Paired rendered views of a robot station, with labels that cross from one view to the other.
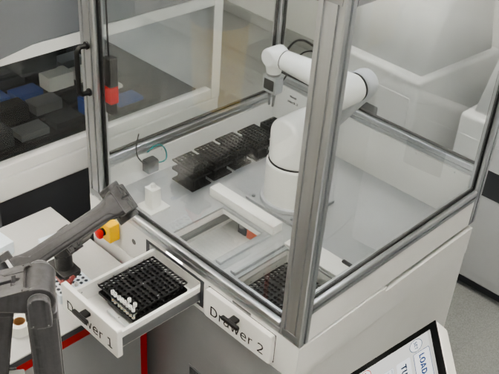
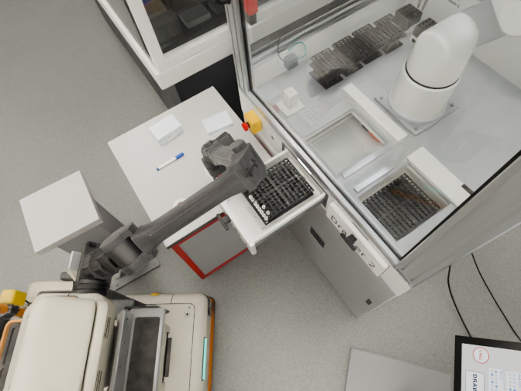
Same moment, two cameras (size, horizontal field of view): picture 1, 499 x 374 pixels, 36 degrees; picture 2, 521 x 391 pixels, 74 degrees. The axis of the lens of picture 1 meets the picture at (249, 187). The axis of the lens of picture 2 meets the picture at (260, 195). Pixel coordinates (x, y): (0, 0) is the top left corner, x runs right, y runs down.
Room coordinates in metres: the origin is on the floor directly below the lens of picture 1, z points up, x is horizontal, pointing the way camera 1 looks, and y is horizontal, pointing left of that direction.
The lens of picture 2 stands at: (1.27, 0.16, 2.07)
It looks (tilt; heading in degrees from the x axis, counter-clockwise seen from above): 64 degrees down; 21
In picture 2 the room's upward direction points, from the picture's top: 8 degrees counter-clockwise
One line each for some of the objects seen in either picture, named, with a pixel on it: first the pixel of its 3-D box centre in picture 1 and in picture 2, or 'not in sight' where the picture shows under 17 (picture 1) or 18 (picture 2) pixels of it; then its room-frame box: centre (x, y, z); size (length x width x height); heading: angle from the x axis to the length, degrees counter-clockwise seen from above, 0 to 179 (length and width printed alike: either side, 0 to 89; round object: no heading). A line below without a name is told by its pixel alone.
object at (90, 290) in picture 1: (145, 290); (278, 191); (1.85, 0.31, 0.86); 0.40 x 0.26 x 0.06; 137
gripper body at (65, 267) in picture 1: (63, 261); (212, 161); (1.90, 0.58, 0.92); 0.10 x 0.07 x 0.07; 45
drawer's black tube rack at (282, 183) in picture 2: (142, 291); (276, 192); (1.84, 0.32, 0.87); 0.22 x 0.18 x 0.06; 137
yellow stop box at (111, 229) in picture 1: (108, 229); (252, 122); (2.14, 0.49, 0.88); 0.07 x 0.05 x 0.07; 47
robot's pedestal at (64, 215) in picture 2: not in sight; (100, 237); (1.62, 1.23, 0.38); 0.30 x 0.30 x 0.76; 44
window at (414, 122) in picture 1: (425, 119); not in sight; (1.93, -0.48, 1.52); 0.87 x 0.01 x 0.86; 137
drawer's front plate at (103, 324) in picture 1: (90, 318); (232, 219); (1.70, 0.45, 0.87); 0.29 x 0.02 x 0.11; 47
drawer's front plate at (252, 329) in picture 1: (237, 324); (354, 238); (1.72, 0.00, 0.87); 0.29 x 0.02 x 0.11; 47
